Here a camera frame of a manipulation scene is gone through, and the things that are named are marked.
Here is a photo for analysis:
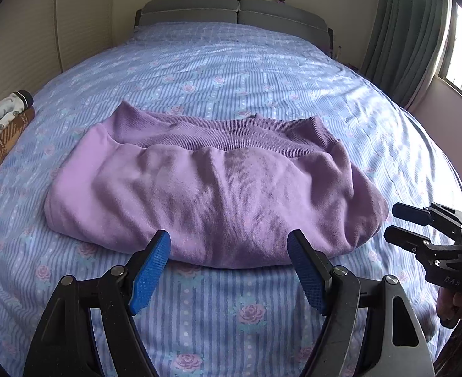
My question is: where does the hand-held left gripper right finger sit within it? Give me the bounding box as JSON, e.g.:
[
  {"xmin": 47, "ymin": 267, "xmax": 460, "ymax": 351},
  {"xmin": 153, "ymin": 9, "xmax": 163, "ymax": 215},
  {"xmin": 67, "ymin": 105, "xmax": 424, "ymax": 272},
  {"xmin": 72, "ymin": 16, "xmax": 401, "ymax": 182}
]
[{"xmin": 287, "ymin": 229, "xmax": 436, "ymax": 377}]

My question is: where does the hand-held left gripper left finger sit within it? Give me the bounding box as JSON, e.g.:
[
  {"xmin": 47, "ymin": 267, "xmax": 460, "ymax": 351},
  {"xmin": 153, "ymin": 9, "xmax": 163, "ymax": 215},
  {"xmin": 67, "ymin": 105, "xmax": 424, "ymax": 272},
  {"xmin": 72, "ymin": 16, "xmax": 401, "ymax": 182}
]
[{"xmin": 23, "ymin": 229, "xmax": 172, "ymax": 377}]

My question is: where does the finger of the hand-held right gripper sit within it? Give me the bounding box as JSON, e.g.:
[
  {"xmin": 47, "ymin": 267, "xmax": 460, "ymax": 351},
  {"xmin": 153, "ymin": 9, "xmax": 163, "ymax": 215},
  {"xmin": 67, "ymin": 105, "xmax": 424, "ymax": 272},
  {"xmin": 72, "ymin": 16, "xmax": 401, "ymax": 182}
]
[
  {"xmin": 383, "ymin": 225, "xmax": 462, "ymax": 268},
  {"xmin": 392, "ymin": 202, "xmax": 462, "ymax": 241}
]

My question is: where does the purple sweatshirt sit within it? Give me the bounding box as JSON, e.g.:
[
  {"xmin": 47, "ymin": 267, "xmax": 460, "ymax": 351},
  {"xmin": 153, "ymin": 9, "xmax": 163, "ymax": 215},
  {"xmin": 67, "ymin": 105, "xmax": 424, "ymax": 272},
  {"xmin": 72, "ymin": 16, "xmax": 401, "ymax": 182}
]
[{"xmin": 43, "ymin": 100, "xmax": 389, "ymax": 270}]

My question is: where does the person's right hand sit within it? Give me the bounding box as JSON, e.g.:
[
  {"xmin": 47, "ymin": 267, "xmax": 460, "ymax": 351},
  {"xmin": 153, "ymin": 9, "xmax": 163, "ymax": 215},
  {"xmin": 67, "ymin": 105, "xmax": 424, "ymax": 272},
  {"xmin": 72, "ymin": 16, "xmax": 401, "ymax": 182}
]
[{"xmin": 436, "ymin": 288, "xmax": 462, "ymax": 328}]

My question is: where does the green curtain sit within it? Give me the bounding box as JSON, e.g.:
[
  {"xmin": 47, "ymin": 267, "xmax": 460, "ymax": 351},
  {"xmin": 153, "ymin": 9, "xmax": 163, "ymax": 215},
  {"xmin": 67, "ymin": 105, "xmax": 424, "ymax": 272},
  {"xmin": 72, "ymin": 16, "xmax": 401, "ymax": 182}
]
[{"xmin": 361, "ymin": 0, "xmax": 452, "ymax": 112}]

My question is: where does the brown plaid folded garment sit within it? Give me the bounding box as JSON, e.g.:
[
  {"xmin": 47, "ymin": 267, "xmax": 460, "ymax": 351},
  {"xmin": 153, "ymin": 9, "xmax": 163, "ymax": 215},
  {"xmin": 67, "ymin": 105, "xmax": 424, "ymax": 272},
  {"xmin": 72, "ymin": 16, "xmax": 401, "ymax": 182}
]
[{"xmin": 0, "ymin": 106, "xmax": 36, "ymax": 191}]

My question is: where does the blue floral blanket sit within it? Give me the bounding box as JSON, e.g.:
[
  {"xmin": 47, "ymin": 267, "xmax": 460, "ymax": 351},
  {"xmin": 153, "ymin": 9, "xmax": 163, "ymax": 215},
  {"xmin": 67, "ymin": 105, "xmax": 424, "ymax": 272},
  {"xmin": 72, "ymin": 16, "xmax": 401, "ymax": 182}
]
[{"xmin": 0, "ymin": 21, "xmax": 462, "ymax": 377}]

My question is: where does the grey padded headboard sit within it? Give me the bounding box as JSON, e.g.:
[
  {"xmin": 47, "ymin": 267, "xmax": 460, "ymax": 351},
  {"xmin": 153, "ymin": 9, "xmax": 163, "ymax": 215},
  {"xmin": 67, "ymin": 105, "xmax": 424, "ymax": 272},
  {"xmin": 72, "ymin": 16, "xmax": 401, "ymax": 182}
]
[{"xmin": 134, "ymin": 0, "xmax": 336, "ymax": 53}]

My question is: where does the cream wardrobe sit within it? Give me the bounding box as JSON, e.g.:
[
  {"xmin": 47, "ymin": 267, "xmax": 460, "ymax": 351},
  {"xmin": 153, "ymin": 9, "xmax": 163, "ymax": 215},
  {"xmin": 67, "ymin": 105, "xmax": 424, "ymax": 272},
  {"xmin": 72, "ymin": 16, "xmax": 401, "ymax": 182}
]
[{"xmin": 0, "ymin": 0, "xmax": 116, "ymax": 101}]

